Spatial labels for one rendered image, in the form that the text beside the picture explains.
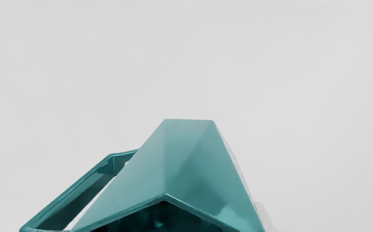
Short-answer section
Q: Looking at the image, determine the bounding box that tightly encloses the teal faceted mug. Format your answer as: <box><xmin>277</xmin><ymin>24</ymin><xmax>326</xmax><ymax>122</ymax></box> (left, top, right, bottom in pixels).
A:
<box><xmin>19</xmin><ymin>119</ymin><xmax>266</xmax><ymax>232</ymax></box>

